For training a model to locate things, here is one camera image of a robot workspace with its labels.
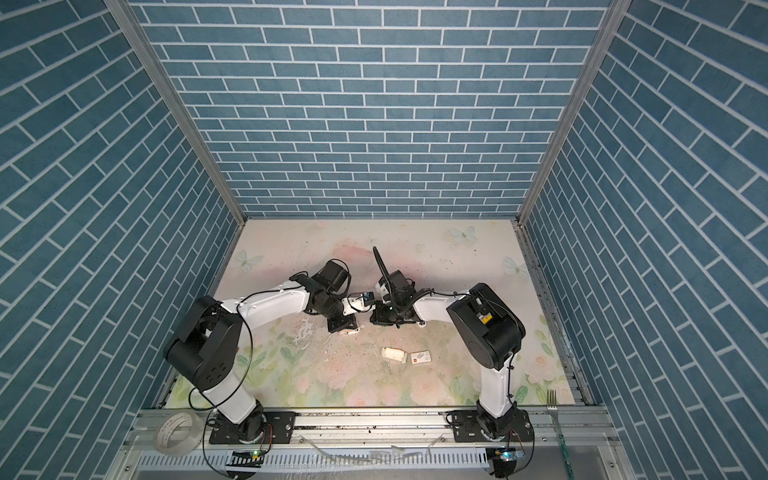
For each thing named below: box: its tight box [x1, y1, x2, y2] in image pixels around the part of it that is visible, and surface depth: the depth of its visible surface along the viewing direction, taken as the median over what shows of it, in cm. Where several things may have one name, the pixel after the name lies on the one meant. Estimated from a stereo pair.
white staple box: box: [410, 350, 432, 365], surface depth 86 cm
